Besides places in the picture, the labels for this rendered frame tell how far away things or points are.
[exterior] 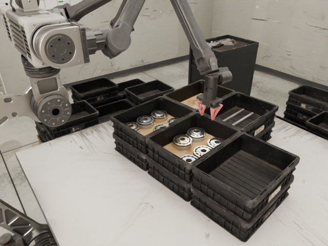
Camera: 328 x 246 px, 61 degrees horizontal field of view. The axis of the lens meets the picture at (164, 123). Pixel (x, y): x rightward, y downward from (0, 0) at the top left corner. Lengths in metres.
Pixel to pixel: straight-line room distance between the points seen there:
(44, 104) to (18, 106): 0.14
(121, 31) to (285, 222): 1.03
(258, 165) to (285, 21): 3.62
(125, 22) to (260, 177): 0.88
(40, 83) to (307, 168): 1.39
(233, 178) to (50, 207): 0.85
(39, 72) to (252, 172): 1.00
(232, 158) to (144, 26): 3.64
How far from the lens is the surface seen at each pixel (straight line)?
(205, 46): 1.22
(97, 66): 4.53
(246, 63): 3.24
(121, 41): 0.99
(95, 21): 4.39
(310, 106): 2.85
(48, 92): 1.26
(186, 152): 1.45
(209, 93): 1.23
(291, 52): 4.83
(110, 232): 1.28
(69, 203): 1.44
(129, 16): 1.07
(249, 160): 1.45
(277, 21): 4.90
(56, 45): 0.93
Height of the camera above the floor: 1.69
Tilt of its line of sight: 30 degrees down
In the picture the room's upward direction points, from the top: straight up
